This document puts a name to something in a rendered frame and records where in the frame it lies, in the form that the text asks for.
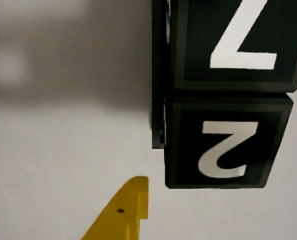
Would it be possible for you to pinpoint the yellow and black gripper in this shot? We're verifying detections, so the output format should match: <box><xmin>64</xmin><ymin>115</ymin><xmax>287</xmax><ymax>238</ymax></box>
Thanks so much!
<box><xmin>80</xmin><ymin>176</ymin><xmax>149</xmax><ymax>240</ymax></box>

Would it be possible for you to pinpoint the black cube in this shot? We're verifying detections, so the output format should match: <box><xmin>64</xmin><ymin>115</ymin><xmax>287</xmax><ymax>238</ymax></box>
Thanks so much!
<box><xmin>163</xmin><ymin>62</ymin><xmax>294</xmax><ymax>189</ymax></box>
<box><xmin>166</xmin><ymin>0</ymin><xmax>297</xmax><ymax>93</ymax></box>

